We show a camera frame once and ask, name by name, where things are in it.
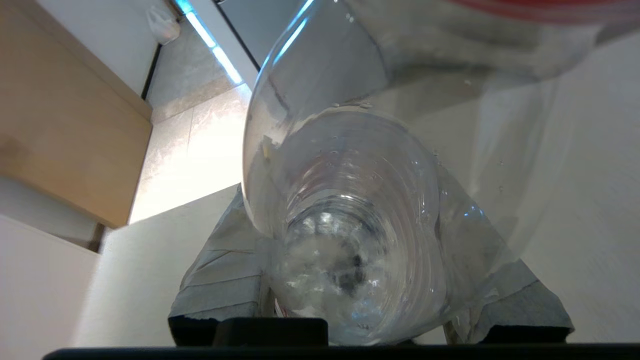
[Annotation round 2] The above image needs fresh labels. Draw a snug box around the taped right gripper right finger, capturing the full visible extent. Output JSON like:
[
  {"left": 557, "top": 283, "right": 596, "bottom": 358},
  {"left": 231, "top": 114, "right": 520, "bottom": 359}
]
[{"left": 435, "top": 166, "right": 575, "bottom": 345}]

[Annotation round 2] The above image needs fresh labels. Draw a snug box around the wooden door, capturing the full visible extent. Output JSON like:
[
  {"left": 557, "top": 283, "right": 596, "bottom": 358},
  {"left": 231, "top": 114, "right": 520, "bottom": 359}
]
[{"left": 0, "top": 0, "right": 154, "bottom": 230}]

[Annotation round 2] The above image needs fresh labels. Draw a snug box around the white tall cabinet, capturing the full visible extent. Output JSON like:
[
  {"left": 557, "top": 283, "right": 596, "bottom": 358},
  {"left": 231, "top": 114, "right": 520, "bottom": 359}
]
[{"left": 0, "top": 214, "right": 102, "bottom": 360}]

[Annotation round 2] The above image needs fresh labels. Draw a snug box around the red-capped water bottle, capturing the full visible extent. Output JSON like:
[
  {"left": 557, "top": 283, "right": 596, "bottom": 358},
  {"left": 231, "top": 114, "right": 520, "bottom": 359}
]
[{"left": 241, "top": 0, "right": 640, "bottom": 347}]

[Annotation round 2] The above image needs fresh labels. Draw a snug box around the white plastic bag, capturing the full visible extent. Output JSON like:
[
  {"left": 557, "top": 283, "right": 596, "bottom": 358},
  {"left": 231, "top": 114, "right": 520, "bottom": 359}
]
[{"left": 145, "top": 4, "right": 182, "bottom": 46}]

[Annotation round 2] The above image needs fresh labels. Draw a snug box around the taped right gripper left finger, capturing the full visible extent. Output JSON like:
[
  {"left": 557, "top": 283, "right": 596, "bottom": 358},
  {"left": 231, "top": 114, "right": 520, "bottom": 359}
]
[{"left": 168, "top": 185, "right": 277, "bottom": 347}]

